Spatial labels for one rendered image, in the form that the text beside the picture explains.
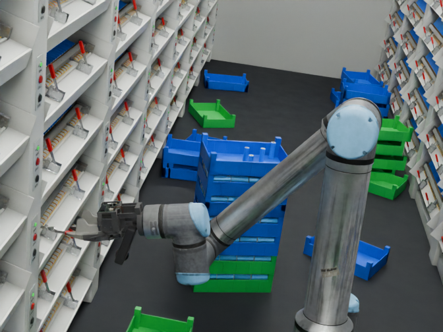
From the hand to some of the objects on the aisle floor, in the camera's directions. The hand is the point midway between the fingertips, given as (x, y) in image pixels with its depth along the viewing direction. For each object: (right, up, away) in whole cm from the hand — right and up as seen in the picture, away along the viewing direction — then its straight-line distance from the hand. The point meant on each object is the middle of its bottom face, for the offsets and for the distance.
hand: (73, 232), depth 201 cm
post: (-23, -53, +1) cm, 58 cm away
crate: (+42, -26, +88) cm, 101 cm away
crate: (+92, -21, +115) cm, 149 cm away
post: (-15, -27, +66) cm, 73 cm away
